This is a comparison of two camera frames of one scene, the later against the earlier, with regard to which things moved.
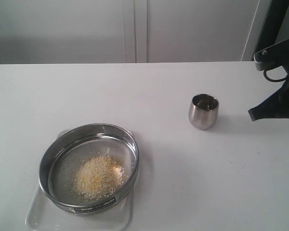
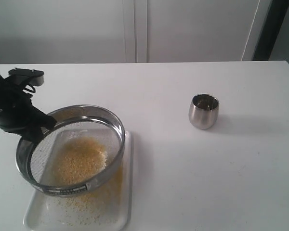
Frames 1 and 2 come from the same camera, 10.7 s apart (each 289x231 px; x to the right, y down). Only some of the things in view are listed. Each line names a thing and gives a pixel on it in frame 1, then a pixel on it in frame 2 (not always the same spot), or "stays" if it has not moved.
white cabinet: (31, 32) stays
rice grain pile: (98, 177) to (79, 160)
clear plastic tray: (45, 214) stays
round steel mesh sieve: (64, 155) to (79, 153)
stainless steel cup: (203, 111) stays
